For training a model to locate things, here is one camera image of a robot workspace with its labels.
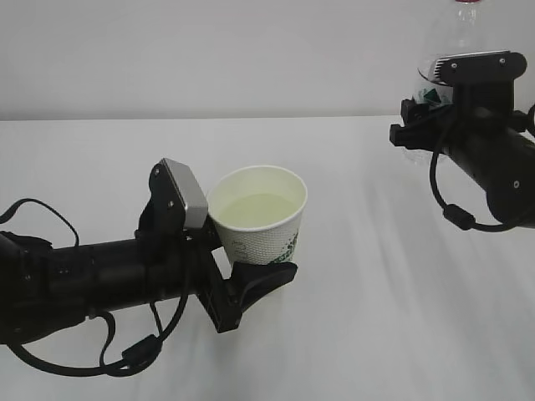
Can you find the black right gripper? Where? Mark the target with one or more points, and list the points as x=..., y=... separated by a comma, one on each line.
x=481, y=108

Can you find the white paper cup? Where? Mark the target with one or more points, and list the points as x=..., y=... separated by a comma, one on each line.
x=257, y=211

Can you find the clear Nongfu Spring water bottle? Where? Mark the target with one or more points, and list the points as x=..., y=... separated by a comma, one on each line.
x=459, y=27

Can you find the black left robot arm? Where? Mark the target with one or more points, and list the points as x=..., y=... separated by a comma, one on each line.
x=45, y=290

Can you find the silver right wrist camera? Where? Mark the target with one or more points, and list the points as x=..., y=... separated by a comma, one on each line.
x=477, y=68

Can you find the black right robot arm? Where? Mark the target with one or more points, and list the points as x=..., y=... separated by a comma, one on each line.
x=482, y=134

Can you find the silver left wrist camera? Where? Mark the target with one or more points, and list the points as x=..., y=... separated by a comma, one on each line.
x=176, y=198

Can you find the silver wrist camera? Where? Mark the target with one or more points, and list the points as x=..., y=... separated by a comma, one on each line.
x=477, y=68
x=176, y=198

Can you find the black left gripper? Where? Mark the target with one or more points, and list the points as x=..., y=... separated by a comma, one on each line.
x=183, y=263

